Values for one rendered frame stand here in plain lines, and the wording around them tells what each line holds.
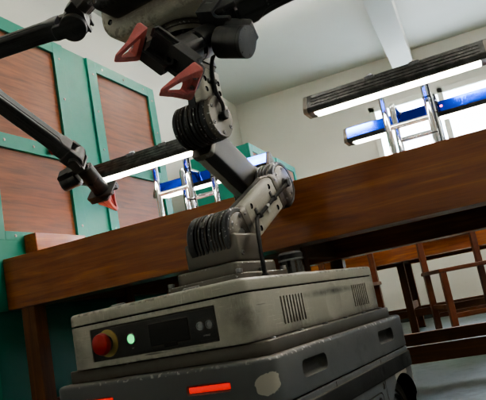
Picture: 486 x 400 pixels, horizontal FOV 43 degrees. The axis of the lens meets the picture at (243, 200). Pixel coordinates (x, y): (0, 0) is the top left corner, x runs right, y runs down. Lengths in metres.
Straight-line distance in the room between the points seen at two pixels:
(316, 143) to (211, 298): 6.40
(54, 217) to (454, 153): 1.65
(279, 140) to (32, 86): 5.08
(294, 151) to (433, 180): 5.82
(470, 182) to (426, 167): 0.12
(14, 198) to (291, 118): 5.42
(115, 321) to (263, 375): 0.34
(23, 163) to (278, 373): 1.80
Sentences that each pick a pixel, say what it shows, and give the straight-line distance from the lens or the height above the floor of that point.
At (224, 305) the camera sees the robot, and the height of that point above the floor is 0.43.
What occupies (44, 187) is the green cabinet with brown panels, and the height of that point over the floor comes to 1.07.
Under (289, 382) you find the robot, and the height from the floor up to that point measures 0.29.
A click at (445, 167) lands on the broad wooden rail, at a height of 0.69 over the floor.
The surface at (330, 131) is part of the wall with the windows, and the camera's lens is 7.40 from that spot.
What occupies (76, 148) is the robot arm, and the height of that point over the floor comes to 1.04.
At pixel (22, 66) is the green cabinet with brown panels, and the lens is 2.82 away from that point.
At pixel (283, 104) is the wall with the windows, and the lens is 7.65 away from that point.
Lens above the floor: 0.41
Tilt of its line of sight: 10 degrees up
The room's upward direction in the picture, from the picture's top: 11 degrees counter-clockwise
